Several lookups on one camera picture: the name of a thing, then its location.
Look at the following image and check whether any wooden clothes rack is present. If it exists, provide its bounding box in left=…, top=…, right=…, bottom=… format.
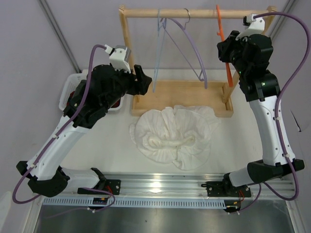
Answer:
left=119, top=5, right=262, bottom=117

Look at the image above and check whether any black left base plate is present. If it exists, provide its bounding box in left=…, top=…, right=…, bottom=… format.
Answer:
left=77, top=179, right=121, bottom=195

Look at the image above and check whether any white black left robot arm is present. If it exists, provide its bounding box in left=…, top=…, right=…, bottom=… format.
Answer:
left=17, top=65, right=152, bottom=197

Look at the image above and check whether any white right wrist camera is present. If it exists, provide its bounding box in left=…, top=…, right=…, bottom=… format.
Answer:
left=236, top=14, right=265, bottom=40

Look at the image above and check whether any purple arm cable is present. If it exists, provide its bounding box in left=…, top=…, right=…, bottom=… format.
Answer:
left=227, top=12, right=311, bottom=214
left=12, top=44, right=116, bottom=214

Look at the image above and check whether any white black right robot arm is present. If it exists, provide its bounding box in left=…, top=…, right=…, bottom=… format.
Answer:
left=217, top=31, right=305, bottom=196

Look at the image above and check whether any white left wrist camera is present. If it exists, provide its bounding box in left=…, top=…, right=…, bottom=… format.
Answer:
left=104, top=45, right=131, bottom=73

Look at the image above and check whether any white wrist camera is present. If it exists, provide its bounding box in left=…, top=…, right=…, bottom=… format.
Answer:
left=104, top=45, right=131, bottom=73
left=236, top=14, right=265, bottom=40

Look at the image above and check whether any aluminium mounting rail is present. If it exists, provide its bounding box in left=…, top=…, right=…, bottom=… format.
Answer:
left=33, top=173, right=298, bottom=200

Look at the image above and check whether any orange plastic hanger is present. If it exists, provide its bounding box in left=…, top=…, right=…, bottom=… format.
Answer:
left=216, top=4, right=233, bottom=87

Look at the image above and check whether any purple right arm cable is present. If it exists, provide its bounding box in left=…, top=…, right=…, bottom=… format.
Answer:
left=227, top=12, right=311, bottom=214

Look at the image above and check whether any red plaid garment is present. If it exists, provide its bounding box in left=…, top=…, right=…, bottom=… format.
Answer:
left=66, top=91, right=74, bottom=106

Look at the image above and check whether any white slotted cable duct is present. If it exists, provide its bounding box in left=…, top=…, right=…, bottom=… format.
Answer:
left=43, top=197, right=226, bottom=209

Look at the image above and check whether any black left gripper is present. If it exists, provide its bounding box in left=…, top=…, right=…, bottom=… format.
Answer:
left=103, top=64, right=152, bottom=110

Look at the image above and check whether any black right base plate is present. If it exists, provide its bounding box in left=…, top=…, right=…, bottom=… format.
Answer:
left=201, top=181, right=252, bottom=198

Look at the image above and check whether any light blue wire hanger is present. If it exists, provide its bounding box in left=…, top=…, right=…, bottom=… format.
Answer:
left=152, top=9, right=167, bottom=93

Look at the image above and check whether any white plastic basket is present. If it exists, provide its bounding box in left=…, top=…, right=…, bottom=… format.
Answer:
left=58, top=73, right=122, bottom=114

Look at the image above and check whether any white ruffled skirt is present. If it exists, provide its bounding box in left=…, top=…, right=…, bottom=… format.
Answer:
left=129, top=105, right=221, bottom=171

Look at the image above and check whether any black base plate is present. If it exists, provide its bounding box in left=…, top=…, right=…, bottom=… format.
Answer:
left=77, top=179, right=121, bottom=195
left=201, top=181, right=252, bottom=198

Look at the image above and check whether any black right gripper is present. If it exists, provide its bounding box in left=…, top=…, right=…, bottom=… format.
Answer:
left=218, top=30, right=250, bottom=77

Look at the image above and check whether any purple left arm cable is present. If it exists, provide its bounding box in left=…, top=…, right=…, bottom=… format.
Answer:
left=12, top=44, right=116, bottom=214

